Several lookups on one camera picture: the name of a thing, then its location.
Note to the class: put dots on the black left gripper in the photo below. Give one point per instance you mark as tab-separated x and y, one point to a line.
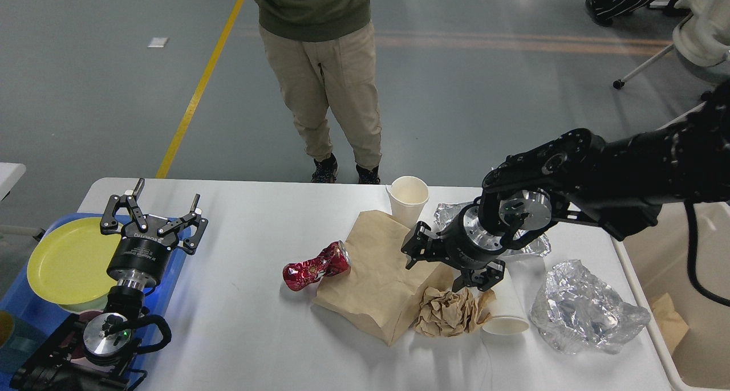
142	254

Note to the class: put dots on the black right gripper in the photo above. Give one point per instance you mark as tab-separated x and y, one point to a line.
464	244

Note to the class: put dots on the large brown paper bag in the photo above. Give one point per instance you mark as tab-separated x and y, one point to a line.
378	294

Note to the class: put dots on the yellow plastic plate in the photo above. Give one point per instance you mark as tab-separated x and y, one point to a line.
70	266

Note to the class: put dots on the dark teal mug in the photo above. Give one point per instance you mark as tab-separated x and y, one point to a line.
19	341

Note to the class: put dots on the small brown paper bag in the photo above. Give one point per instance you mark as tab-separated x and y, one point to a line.
671	324

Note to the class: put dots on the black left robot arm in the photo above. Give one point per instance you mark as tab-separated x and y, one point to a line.
98	353

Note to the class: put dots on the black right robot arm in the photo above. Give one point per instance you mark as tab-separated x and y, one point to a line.
580	178

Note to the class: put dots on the crumpled brown paper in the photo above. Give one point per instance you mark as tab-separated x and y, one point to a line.
450	314

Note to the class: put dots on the lying white paper cup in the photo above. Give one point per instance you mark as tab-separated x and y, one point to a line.
506	317

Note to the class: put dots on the aluminium foil tray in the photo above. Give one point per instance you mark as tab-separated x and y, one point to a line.
446	212

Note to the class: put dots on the upright white paper cup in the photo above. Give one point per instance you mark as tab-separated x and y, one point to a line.
408	195

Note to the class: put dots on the pale green plate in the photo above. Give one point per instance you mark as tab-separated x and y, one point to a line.
97	304

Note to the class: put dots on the crushed red soda can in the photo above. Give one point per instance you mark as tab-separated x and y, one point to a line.
331	261

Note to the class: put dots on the crumpled clear plastic wrap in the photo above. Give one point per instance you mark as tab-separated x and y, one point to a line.
574	310

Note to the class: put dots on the white side table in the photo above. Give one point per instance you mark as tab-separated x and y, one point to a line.
11	173

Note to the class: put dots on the blue plastic tray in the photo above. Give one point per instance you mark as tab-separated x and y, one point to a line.
21	301

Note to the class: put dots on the beige plastic bin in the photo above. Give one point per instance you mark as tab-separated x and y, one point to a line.
655	262

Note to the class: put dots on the person in green sweater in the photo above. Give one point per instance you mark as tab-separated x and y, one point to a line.
323	55

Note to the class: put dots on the office chair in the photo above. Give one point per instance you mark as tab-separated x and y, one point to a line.
644	66

